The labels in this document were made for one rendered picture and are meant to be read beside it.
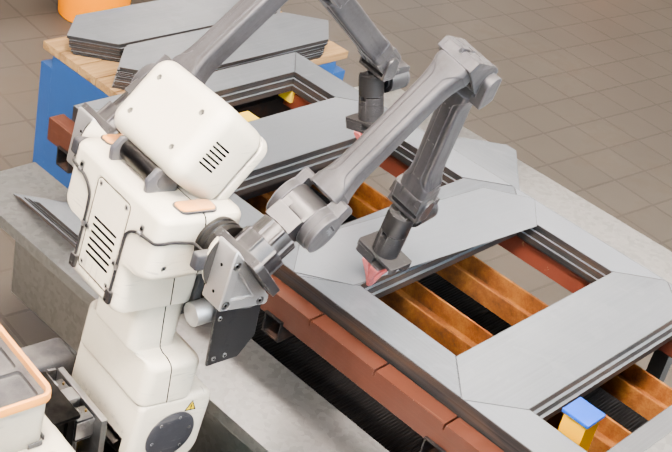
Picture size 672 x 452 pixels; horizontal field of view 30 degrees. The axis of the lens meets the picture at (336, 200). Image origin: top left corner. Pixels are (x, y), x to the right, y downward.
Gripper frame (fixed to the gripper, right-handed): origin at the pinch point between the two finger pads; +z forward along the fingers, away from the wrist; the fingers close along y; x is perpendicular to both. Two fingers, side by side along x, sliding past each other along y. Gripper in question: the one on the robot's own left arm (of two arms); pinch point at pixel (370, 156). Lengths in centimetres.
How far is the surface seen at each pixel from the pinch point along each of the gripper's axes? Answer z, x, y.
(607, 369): 28, 1, -66
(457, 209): 13.2, -15.0, -14.1
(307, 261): 11.8, 32.0, -12.1
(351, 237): 11.7, 16.7, -10.2
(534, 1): 53, -350, 202
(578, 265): 23, -27, -40
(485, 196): 13.2, -26.1, -13.6
